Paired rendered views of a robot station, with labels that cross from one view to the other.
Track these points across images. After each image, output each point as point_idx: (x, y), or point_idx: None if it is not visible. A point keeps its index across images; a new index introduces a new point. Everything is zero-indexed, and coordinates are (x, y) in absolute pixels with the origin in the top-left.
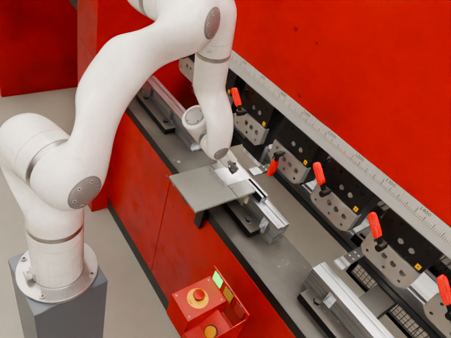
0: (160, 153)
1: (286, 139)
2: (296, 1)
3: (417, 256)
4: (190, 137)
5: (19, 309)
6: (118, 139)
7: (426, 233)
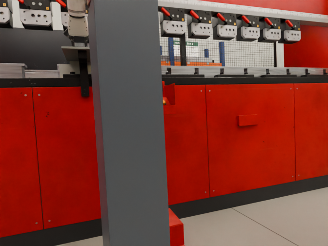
0: (6, 81)
1: None
2: None
3: (180, 16)
4: (18, 69)
5: (108, 73)
6: None
7: (176, 5)
